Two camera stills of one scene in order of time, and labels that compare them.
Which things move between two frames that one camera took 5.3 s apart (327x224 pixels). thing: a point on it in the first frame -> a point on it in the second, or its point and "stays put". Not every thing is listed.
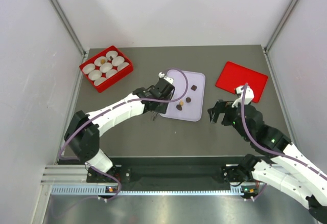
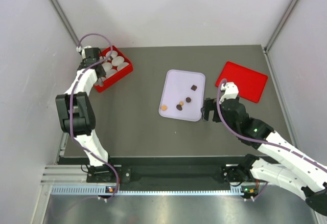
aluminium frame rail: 63,14 stays put
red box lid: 233,75 stays put
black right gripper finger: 213,115 -> 206,112
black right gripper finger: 219,108 -> 210,104
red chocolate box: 107,68 stays put
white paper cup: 99,81 -> 93,80
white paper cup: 106,67 stays put
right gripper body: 230,116 stays put
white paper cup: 122,65 stays put
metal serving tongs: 154,115 -> 101,72
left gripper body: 162,107 -> 83,63
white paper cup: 117,61 stays put
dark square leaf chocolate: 193,87 stays put
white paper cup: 110,72 stays put
